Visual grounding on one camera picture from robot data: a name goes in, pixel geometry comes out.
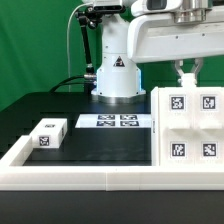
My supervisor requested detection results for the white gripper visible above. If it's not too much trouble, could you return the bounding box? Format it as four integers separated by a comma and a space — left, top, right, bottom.
127, 0, 224, 78

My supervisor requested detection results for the white door panel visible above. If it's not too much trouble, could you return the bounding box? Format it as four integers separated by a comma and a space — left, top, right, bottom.
194, 87, 224, 166
159, 88, 194, 166

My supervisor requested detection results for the white cabinet body box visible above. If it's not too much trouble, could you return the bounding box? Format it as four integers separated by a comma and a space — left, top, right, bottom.
150, 72, 224, 168

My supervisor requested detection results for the small white cabinet block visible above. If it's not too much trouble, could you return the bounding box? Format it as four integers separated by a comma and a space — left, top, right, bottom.
30, 118, 68, 148

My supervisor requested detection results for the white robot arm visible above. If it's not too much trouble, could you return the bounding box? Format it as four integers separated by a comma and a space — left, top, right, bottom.
82, 0, 224, 103

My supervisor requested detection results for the black camera on mount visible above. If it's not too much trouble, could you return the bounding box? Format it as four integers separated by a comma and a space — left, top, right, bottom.
93, 0, 125, 13

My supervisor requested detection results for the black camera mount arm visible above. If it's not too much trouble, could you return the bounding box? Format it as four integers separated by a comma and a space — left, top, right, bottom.
75, 6, 100, 80

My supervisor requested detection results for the white flat base plate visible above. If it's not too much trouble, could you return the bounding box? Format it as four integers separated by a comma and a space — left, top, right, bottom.
75, 114, 151, 128

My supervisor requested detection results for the white thin cable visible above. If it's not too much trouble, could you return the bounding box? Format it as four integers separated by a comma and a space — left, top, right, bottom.
66, 3, 88, 93

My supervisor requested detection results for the black cable bundle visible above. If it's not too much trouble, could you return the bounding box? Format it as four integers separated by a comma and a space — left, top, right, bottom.
49, 75, 88, 93

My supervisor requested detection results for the white U-shaped frame wall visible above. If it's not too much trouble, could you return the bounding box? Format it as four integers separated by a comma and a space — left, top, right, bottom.
0, 135, 224, 191

